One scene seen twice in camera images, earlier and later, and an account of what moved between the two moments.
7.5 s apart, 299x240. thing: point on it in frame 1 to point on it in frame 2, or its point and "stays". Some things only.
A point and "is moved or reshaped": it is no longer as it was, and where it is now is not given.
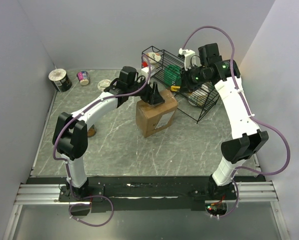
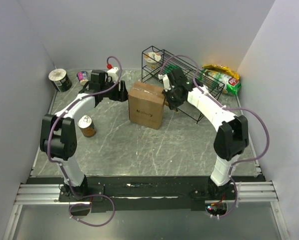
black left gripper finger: (156, 96) to (123, 93)
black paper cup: (60, 79) stays
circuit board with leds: (216, 209) stays
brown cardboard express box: (150, 118) is moved or reshaped
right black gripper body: (193, 78) to (172, 99)
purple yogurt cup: (83, 77) stays
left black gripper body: (144, 94) to (113, 93)
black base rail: (145, 193) stays
